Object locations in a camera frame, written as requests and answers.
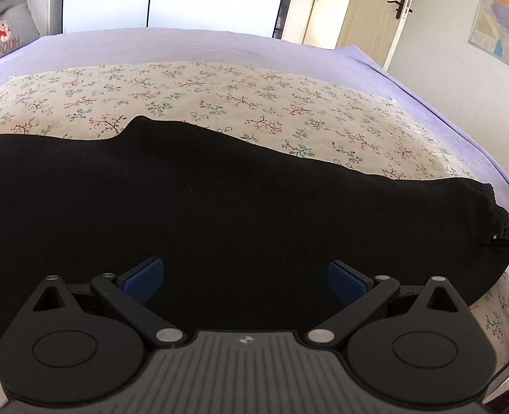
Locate lavender bed sheet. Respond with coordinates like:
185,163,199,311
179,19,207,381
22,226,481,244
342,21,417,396
0,28,509,207

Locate door handle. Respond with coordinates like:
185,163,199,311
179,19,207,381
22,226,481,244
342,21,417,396
386,0,413,20

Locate black pants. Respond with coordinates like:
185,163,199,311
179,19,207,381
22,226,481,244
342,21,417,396
0,117,509,338

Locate cream room door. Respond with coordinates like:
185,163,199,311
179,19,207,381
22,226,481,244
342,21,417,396
279,0,412,70

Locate floral cream blanket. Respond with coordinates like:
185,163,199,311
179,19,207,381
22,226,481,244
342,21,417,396
0,61,509,412

